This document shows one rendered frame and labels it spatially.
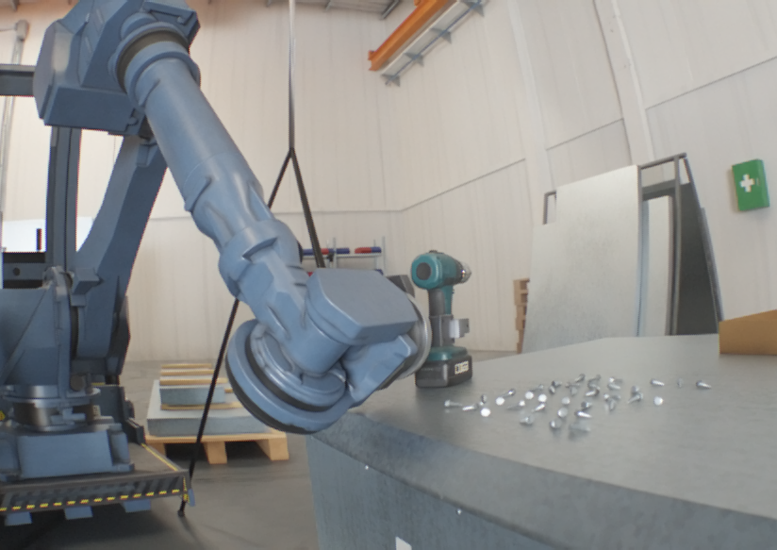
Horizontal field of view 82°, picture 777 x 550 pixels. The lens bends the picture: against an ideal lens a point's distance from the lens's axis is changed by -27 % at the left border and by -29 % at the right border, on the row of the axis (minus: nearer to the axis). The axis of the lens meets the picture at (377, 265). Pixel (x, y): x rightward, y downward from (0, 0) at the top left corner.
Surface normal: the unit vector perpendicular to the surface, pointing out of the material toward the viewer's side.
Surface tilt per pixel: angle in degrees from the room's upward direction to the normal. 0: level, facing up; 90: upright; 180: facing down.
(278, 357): 50
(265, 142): 90
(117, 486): 90
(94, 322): 122
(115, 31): 140
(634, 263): 78
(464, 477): 68
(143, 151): 114
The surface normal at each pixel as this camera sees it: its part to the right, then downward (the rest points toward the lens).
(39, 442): 0.63, -0.10
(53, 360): 0.65, 0.49
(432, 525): -0.91, 0.04
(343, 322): -0.16, 0.33
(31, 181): 0.36, -0.09
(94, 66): 0.53, 0.69
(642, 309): -0.90, -0.18
